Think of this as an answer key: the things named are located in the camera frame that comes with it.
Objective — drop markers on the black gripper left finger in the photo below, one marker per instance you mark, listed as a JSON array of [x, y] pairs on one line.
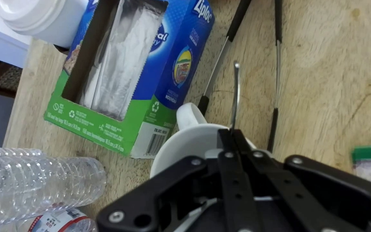
[[235, 184]]

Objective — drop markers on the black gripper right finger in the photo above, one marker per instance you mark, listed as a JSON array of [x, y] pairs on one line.
[[270, 177]]

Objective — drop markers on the metal spoon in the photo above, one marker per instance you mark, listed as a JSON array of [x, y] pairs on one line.
[[236, 94]]

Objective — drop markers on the white ceramic cup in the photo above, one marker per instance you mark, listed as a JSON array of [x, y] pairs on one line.
[[195, 136]]

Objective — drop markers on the blue green Ziploc box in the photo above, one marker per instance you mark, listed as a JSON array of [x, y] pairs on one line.
[[129, 69]]

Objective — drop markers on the clear plastic water bottle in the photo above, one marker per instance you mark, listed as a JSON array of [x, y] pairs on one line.
[[34, 183]]

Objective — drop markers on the white lidded container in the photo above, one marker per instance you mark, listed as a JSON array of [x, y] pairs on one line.
[[53, 20]]

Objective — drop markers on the black handled utensil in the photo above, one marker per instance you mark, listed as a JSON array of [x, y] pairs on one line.
[[230, 36], [277, 42]]

